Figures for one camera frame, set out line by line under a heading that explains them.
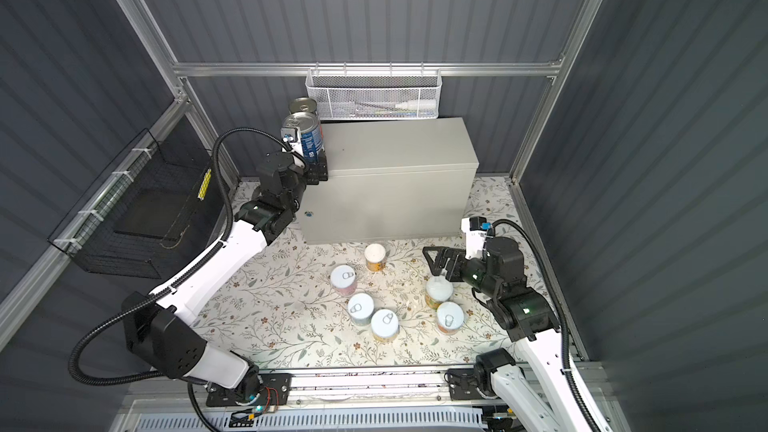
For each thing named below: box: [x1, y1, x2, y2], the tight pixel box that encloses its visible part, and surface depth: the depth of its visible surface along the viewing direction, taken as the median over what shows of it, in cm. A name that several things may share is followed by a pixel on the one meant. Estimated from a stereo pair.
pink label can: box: [330, 264, 357, 298], surface depth 89 cm
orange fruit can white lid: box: [364, 243, 386, 272], surface depth 93 cm
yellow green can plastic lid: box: [426, 275, 453, 302], surface depth 85 cm
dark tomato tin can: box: [288, 97, 317, 114], surface depth 77 cm
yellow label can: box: [371, 308, 399, 343], surface depth 80 cm
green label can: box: [347, 293, 375, 327], surface depth 83 cm
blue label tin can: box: [282, 111, 324, 163], surface depth 72 cm
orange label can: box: [436, 301, 465, 335], surface depth 81 cm
